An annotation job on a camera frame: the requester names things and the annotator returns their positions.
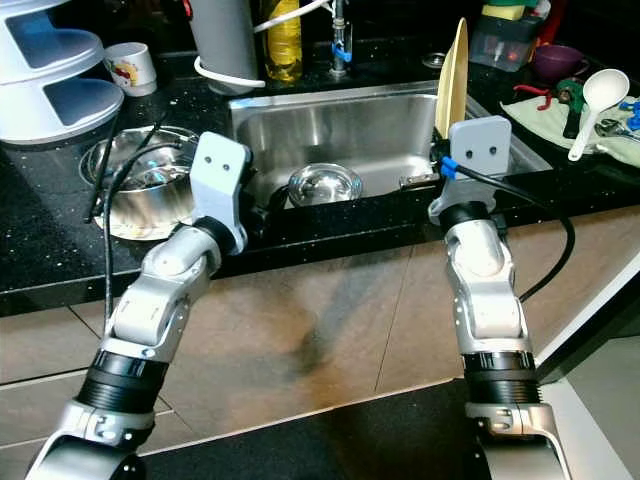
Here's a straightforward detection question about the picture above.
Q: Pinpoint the yellow plate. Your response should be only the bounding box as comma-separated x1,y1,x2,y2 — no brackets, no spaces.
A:
435,17,471,141

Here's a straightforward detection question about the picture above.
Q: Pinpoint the thin steel utensil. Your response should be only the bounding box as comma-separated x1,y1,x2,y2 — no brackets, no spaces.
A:
363,182,406,199

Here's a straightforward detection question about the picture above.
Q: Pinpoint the steel sink basin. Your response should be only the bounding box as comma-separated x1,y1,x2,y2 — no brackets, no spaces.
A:
228,80,551,206

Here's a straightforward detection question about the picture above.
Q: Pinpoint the small steel pot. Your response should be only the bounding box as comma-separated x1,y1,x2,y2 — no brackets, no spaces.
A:
82,125,206,236

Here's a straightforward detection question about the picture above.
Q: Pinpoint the pale green cloth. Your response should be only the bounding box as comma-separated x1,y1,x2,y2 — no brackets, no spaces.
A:
500,92,640,166

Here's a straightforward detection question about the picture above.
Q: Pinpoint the grey cabinet door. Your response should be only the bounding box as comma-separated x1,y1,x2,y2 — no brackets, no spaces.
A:
70,210,640,441

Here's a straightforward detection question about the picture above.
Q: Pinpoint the white patterned plate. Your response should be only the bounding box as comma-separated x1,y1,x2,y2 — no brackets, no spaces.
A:
105,195,196,243

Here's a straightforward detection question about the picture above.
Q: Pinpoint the clear plastic container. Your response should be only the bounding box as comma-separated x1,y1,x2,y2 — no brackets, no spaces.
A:
470,15,541,73

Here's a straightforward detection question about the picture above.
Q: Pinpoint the purple bowl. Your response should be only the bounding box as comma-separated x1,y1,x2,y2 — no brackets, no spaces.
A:
530,43,591,83

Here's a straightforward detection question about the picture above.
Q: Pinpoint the steel gooseneck faucet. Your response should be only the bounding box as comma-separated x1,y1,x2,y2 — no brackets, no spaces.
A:
322,0,356,79

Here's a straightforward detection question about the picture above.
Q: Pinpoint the yellow oil bottle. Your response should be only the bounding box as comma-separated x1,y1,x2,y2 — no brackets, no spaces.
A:
260,0,304,83

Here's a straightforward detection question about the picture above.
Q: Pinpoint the grey cylindrical water filter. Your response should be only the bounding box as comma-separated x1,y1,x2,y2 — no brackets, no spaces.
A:
190,0,261,81

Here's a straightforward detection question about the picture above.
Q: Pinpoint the yellow green sponge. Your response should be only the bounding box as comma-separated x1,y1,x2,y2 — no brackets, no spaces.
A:
480,0,541,21

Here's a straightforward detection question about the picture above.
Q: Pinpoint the white rice paddle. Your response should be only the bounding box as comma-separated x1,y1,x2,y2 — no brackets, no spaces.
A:
567,68,631,163

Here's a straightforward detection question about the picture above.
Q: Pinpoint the white cartoon mug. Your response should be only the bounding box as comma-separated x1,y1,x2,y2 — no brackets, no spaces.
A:
105,42,158,98

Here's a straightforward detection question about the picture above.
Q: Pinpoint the black edged appliance door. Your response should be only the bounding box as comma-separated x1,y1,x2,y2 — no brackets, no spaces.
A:
535,280,640,386

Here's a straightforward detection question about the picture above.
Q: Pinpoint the white tiered storage rack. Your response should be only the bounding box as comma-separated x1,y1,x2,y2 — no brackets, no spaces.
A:
0,0,126,146

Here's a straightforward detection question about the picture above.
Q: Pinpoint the black floor mat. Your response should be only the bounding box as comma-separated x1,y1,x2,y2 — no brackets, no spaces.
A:
140,378,486,480

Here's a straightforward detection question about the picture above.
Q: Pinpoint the grey drawer front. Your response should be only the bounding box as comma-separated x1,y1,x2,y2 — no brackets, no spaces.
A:
0,300,121,386
0,360,106,446
0,435,61,480

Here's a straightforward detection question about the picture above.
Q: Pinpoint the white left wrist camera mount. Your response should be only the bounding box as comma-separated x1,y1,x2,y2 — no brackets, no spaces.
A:
188,130,253,253

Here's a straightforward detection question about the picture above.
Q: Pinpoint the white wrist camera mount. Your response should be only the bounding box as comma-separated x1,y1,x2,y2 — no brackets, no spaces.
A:
428,115,514,226
188,130,253,253

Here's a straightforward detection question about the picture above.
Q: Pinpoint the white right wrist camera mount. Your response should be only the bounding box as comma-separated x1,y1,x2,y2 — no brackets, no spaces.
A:
428,115,514,226

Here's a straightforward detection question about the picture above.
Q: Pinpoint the white flexible hose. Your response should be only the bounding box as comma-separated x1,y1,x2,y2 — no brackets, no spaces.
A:
193,0,336,91

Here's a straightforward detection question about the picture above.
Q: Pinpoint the green handled tool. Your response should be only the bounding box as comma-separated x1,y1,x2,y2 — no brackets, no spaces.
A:
557,78,593,139

